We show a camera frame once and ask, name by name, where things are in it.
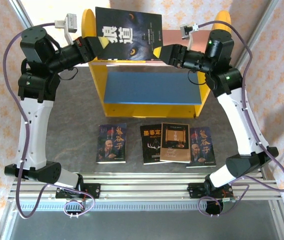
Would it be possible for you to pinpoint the dark wolf eyes book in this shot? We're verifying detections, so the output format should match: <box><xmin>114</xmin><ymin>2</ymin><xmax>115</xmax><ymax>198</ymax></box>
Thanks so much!
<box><xmin>95</xmin><ymin>6</ymin><xmax>163</xmax><ymax>62</ymax></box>

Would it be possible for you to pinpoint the brown scroll cover book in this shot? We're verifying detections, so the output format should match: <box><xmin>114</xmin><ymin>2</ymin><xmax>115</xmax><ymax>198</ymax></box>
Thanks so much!
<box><xmin>159</xmin><ymin>122</ymin><xmax>191</xmax><ymax>164</ymax></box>

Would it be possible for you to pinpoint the black book orange title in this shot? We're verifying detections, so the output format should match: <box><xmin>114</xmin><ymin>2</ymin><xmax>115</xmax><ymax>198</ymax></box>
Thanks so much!
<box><xmin>140</xmin><ymin>124</ymin><xmax>172</xmax><ymax>166</ymax></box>

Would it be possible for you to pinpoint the dark blue old man book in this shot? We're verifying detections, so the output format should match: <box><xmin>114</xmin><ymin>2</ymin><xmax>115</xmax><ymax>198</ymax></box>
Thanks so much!
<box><xmin>96</xmin><ymin>122</ymin><xmax>128</xmax><ymax>165</ymax></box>
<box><xmin>185</xmin><ymin>126</ymin><xmax>217</xmax><ymax>169</ymax></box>

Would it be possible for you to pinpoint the pink shelf board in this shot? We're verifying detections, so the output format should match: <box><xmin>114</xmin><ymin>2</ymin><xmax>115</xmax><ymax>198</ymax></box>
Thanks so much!
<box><xmin>89</xmin><ymin>29</ymin><xmax>214</xmax><ymax>68</ymax></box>

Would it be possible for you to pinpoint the blue shelf board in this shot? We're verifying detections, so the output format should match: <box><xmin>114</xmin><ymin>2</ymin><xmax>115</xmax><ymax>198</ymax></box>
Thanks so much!
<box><xmin>103</xmin><ymin>71</ymin><xmax>202</xmax><ymax>105</ymax></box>

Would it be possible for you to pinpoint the yellow wooden bookshelf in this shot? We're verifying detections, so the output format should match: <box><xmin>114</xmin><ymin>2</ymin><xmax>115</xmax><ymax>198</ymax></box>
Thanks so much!
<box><xmin>81</xmin><ymin>8</ymin><xmax>232</xmax><ymax>119</ymax></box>

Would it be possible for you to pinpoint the grey metal base sheet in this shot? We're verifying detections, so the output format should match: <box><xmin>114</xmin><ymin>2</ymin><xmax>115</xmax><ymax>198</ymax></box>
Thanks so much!
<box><xmin>5</xmin><ymin>199</ymin><xmax>280</xmax><ymax>240</ymax></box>

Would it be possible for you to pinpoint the purple camera cable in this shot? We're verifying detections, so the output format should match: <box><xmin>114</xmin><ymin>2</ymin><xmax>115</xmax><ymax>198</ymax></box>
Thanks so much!
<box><xmin>3</xmin><ymin>21</ymin><xmax>96</xmax><ymax>220</ymax></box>
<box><xmin>197</xmin><ymin>20</ymin><xmax>284</xmax><ymax>218</ymax></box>

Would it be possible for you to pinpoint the thin black cable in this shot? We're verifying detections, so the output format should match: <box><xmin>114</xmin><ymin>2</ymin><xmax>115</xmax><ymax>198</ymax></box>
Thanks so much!
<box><xmin>58</xmin><ymin>66</ymin><xmax>79</xmax><ymax>81</ymax></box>
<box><xmin>187</xmin><ymin>69</ymin><xmax>207</xmax><ymax>86</ymax></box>

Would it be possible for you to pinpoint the aluminium frame post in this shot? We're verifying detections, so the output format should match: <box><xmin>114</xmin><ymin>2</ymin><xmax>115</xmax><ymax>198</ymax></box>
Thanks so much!
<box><xmin>233</xmin><ymin>0</ymin><xmax>281</xmax><ymax>73</ymax></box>
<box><xmin>8</xmin><ymin>0</ymin><xmax>35</xmax><ymax>28</ymax></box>

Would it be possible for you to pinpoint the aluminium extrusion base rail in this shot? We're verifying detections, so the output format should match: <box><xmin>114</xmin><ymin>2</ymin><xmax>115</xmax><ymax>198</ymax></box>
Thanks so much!
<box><xmin>8</xmin><ymin>171</ymin><xmax>282</xmax><ymax>201</ymax></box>

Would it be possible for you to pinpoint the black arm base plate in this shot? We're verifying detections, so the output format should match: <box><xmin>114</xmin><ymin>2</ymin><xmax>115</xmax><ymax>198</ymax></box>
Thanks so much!
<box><xmin>56</xmin><ymin>183</ymin><xmax>101</xmax><ymax>200</ymax></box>
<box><xmin>187</xmin><ymin>182</ymin><xmax>234</xmax><ymax>200</ymax></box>

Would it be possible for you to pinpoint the grey slotted cable duct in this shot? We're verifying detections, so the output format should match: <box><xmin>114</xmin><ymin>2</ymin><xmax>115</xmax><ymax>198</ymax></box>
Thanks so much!
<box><xmin>19</xmin><ymin>202</ymin><xmax>209</xmax><ymax>211</ymax></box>

